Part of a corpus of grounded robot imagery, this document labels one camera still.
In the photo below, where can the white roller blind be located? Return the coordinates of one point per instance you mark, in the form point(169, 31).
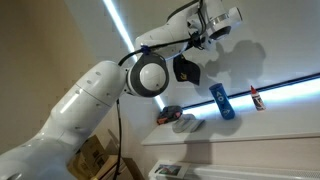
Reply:
point(266, 50)

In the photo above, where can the colourful sticker on radiator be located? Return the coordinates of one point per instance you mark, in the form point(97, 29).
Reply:
point(167, 169)

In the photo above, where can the open white drawer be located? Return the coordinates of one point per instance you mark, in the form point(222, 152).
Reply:
point(246, 174)

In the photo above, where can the white glue bottle red cap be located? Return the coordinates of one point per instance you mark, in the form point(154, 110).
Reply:
point(258, 101)

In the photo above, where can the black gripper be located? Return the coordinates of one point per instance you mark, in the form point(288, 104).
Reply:
point(199, 40)

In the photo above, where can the navy cap with yellow logo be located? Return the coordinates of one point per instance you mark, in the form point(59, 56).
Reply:
point(187, 70)

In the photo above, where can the blue tennis ball can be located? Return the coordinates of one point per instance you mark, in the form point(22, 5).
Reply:
point(222, 101)

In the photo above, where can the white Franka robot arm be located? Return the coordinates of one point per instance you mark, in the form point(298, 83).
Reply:
point(83, 110)

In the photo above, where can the small cardboard box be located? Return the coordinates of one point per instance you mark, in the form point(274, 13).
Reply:
point(91, 156)

